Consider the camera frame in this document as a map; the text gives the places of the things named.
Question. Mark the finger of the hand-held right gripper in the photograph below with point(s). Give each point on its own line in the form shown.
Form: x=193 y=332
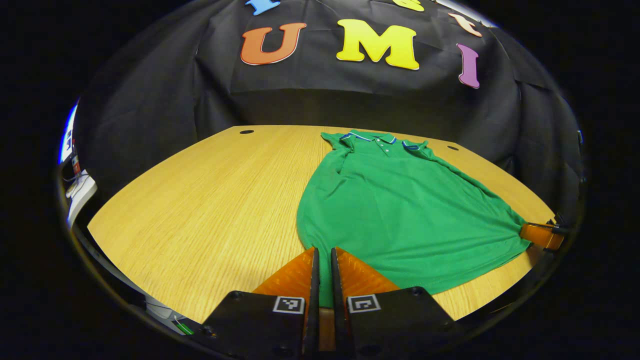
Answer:
x=542 y=236

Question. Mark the green T-shirt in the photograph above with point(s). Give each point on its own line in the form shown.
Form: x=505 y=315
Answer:
x=400 y=215

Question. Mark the computer monitor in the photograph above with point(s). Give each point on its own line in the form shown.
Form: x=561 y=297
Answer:
x=67 y=140

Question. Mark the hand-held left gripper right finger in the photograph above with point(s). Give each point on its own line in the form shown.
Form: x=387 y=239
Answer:
x=340 y=325

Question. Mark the white side desk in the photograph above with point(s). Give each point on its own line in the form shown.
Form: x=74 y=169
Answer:
x=82 y=195

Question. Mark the black backdrop cloth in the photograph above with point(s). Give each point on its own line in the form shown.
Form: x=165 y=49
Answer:
x=350 y=100

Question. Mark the white and green device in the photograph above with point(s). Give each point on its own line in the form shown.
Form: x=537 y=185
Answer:
x=167 y=315

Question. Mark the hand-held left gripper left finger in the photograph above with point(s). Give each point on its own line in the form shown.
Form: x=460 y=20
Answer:
x=312 y=325

